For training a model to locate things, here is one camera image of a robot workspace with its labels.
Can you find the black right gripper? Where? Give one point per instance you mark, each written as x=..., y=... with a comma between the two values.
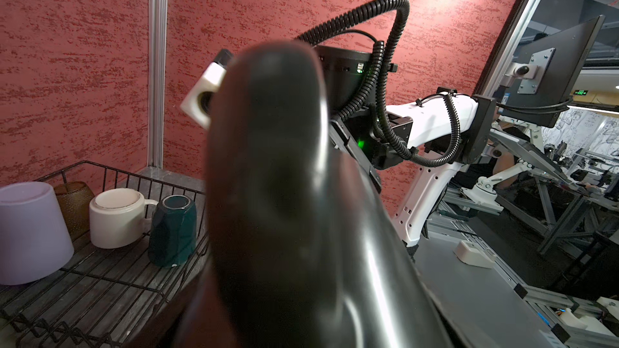
x=351, y=80

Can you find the black mug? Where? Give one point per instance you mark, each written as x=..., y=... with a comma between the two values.
x=303, y=253

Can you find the dark green white-inside mug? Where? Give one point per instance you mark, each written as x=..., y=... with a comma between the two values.
x=173, y=232

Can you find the white mug red inside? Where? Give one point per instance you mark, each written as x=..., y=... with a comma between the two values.
x=118, y=217

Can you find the brown gold textured cup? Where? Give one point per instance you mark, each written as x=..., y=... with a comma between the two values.
x=74, y=200

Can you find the lilac plastic cup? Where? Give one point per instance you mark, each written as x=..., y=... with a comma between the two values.
x=35, y=240

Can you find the black monitor on arm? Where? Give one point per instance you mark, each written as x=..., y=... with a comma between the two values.
x=537, y=85

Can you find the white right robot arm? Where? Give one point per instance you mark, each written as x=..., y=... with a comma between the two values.
x=424, y=124

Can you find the small white box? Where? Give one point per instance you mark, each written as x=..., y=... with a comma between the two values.
x=471, y=254

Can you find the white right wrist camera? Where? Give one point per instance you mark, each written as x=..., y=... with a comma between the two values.
x=196, y=103

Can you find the right aluminium corner post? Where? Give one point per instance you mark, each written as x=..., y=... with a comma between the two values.
x=157, y=49

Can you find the black wire dish rack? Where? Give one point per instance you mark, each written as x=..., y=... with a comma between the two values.
x=103, y=298

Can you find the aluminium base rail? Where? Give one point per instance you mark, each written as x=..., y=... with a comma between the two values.
x=494, y=307

